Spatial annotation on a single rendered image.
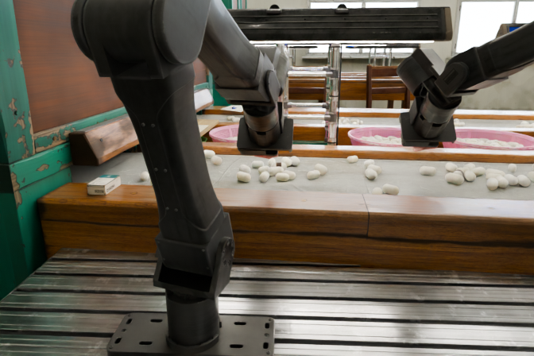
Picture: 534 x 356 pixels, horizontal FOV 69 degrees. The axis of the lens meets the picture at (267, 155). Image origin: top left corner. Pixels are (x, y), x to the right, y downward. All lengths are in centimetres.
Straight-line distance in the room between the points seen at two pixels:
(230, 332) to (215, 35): 36
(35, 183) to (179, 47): 53
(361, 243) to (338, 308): 13
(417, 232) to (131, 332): 45
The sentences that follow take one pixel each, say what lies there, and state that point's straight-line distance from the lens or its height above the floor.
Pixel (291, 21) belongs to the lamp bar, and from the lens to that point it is 91.
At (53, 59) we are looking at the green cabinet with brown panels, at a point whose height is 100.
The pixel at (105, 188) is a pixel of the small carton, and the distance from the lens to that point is 77.
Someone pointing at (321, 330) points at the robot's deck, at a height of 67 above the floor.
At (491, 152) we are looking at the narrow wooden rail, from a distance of 116.
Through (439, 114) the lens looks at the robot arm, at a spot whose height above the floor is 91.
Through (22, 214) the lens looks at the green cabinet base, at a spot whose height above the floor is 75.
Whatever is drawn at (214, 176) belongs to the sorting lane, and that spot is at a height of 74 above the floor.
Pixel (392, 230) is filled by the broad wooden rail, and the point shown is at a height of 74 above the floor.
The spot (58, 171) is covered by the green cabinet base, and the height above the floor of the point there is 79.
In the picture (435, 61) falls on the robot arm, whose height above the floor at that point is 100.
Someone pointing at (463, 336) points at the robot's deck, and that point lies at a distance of 60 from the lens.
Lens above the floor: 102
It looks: 15 degrees down
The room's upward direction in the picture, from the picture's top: straight up
